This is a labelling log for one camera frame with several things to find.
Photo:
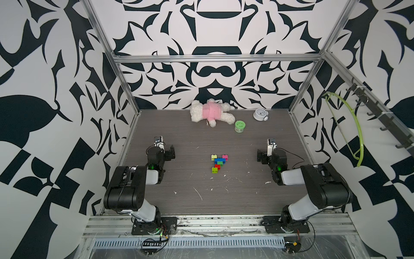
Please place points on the black wall hook rail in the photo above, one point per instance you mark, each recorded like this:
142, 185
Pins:
388, 119

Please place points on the blue lego brick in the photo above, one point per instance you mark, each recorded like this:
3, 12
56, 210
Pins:
220, 159

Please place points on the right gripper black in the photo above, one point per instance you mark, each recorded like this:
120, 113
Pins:
264, 157

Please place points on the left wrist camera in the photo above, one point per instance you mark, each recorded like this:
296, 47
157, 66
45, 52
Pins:
159, 142

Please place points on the green lidded jar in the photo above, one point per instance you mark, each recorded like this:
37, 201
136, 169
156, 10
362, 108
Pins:
240, 126

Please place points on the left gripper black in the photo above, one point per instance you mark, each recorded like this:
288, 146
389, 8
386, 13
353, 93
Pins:
168, 155

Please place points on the white alarm clock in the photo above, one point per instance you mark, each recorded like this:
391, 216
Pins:
260, 115

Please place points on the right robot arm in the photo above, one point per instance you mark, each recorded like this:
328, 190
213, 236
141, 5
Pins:
326, 189

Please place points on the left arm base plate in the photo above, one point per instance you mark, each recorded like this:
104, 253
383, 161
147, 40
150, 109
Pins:
164, 225

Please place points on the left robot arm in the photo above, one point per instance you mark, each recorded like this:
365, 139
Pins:
126, 190

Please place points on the aluminium frame rail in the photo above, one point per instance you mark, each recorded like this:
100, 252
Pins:
216, 58

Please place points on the white teddy bear pink shirt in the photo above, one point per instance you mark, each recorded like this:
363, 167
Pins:
212, 112

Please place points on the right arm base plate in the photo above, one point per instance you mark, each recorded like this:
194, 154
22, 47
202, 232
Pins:
284, 224

